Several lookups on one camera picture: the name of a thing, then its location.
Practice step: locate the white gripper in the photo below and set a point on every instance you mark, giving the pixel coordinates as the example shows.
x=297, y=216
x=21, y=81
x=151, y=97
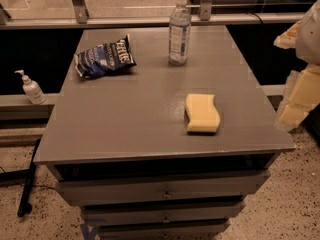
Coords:
x=309, y=40

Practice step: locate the blue chip bag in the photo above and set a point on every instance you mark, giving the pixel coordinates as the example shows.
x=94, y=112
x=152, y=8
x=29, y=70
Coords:
x=105, y=58

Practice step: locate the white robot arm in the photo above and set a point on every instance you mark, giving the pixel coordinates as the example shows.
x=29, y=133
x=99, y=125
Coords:
x=307, y=45

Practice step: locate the yellow sponge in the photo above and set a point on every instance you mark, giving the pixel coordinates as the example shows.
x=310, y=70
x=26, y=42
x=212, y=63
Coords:
x=202, y=113

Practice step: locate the clear plastic water bottle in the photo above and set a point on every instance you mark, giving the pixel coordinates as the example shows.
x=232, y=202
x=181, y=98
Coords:
x=179, y=33

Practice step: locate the top grey drawer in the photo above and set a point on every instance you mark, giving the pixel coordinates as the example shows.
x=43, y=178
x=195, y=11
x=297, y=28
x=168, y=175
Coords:
x=148, y=189

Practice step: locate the grey drawer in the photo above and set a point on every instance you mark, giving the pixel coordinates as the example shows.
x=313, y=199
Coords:
x=164, y=213
x=162, y=230
x=148, y=189

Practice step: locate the grey drawer cabinet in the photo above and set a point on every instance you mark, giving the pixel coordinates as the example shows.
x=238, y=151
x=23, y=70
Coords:
x=134, y=124

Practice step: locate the middle grey drawer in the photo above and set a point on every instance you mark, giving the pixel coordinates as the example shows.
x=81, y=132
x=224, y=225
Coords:
x=164, y=213

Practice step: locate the bottom grey drawer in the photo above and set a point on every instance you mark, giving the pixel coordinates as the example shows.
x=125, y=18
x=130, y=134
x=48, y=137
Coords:
x=162, y=230

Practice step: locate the white pump dispenser bottle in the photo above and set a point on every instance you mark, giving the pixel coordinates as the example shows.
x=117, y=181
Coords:
x=32, y=89

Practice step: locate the black floor bar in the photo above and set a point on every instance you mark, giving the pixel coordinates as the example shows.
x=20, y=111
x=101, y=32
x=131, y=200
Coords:
x=25, y=207

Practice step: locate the metal window rail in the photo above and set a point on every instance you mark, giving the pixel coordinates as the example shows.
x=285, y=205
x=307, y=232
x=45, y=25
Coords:
x=134, y=22

